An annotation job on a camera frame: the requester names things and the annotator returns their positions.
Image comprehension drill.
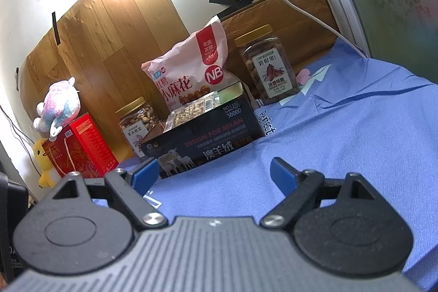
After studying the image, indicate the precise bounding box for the red gift box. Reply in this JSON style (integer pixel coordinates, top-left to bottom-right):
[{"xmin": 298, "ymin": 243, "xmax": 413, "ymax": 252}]
[{"xmin": 42, "ymin": 112, "xmax": 120, "ymax": 179}]

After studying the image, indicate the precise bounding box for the dark cardboard box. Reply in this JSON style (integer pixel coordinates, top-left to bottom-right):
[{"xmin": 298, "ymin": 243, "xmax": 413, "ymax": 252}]
[{"xmin": 139, "ymin": 82, "xmax": 266, "ymax": 180}]

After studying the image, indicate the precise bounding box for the pastel plush toy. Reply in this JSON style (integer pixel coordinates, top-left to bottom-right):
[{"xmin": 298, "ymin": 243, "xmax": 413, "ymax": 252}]
[{"xmin": 33, "ymin": 76, "xmax": 81, "ymax": 137}]

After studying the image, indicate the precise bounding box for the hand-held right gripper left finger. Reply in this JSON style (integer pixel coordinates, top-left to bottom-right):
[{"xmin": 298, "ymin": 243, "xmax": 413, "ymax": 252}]
[{"xmin": 51, "ymin": 157, "xmax": 169, "ymax": 231}]

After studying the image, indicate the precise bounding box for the blue bed sheet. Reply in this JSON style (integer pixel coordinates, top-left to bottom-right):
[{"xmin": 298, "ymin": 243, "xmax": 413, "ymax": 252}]
[{"xmin": 92, "ymin": 39, "xmax": 438, "ymax": 292}]

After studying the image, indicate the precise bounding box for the yellow duck plush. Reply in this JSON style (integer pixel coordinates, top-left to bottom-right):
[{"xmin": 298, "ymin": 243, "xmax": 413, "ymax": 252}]
[{"xmin": 33, "ymin": 138, "xmax": 62, "ymax": 189}]

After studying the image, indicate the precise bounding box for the white cable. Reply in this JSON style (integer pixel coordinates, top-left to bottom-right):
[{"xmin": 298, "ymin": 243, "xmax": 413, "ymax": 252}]
[{"xmin": 236, "ymin": 0, "xmax": 369, "ymax": 57}]

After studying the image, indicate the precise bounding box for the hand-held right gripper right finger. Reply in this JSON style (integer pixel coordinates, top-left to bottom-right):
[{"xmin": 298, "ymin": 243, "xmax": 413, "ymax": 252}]
[{"xmin": 260, "ymin": 157, "xmax": 379, "ymax": 231}]

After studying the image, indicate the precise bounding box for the clear seed packet green label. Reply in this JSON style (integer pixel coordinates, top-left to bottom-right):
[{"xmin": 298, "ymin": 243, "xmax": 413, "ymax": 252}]
[{"xmin": 164, "ymin": 90, "xmax": 220, "ymax": 133}]

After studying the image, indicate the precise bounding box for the wood-pattern board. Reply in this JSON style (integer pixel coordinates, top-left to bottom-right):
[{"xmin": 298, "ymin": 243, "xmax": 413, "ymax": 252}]
[{"xmin": 19, "ymin": 0, "xmax": 220, "ymax": 159}]

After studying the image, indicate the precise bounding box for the brown quilted cushion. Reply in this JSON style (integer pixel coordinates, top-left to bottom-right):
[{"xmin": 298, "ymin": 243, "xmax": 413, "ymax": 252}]
[{"xmin": 219, "ymin": 0, "xmax": 343, "ymax": 97}]

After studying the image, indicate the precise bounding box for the pecan jar gold lid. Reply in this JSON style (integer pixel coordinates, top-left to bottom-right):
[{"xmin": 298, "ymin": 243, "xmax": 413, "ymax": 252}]
[{"xmin": 234, "ymin": 24, "xmax": 299, "ymax": 104}]

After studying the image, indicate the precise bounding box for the cashew jar gold lid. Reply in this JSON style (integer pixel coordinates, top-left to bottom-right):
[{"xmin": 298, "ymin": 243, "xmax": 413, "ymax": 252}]
[{"xmin": 116, "ymin": 97, "xmax": 161, "ymax": 157}]

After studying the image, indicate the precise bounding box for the pink snack bag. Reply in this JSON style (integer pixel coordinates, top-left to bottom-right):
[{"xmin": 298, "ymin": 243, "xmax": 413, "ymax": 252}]
[{"xmin": 141, "ymin": 16, "xmax": 240, "ymax": 111}]

